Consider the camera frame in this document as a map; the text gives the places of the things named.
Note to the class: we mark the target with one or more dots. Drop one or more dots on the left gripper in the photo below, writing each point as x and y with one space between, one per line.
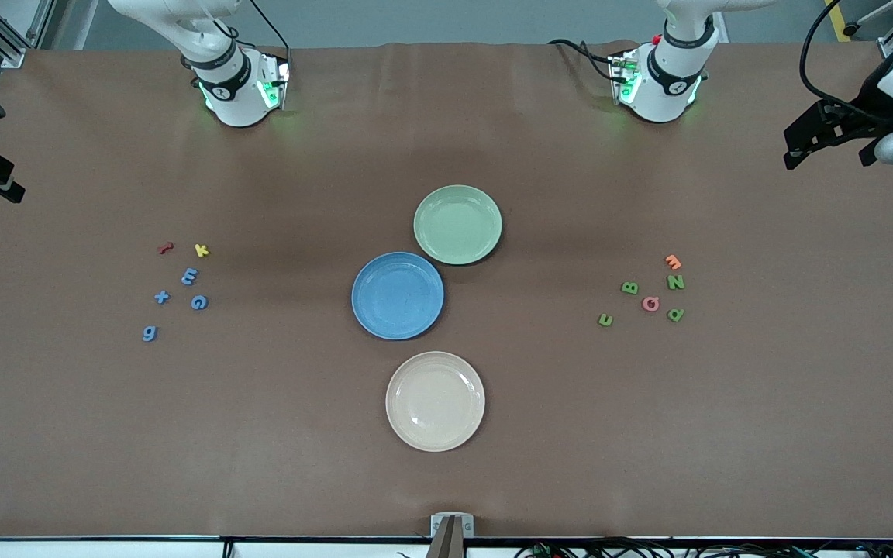
863 101

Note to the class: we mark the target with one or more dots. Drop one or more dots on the green letter N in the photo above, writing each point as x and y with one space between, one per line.
675 282

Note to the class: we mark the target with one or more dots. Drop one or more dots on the blue letter x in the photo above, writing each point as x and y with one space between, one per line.
161 297

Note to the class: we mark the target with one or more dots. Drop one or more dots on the blue letter E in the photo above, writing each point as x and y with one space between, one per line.
189 276

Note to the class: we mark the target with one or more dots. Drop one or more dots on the blue small letter g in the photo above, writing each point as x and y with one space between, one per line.
149 333

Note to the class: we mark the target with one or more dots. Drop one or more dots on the green letter P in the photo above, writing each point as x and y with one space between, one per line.
676 314

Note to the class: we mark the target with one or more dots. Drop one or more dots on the blue capital letter G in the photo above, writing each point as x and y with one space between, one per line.
198 302

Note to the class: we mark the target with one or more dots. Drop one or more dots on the green letter B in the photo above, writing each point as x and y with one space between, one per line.
629 287

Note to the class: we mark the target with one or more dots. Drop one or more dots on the green letter u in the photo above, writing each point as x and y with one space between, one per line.
605 319

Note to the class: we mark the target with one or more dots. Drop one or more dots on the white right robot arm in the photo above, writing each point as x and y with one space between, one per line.
237 101

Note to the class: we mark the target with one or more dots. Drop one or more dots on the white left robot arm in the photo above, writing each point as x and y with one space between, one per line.
652 101

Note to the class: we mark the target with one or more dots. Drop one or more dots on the orange letter E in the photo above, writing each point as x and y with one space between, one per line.
673 261

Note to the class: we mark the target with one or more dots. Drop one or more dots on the pink letter Q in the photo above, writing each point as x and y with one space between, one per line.
644 304

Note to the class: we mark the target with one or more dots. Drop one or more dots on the brown table cover sheet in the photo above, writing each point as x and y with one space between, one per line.
260 426

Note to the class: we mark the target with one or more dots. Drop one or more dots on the green plate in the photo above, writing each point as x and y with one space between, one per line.
458 225

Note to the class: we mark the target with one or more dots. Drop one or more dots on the blue plate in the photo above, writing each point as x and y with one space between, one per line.
398 296

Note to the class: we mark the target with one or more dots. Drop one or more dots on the beige plate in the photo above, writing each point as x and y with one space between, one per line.
435 401

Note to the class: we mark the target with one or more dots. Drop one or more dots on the grey metal camera bracket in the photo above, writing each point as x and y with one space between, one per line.
452 525

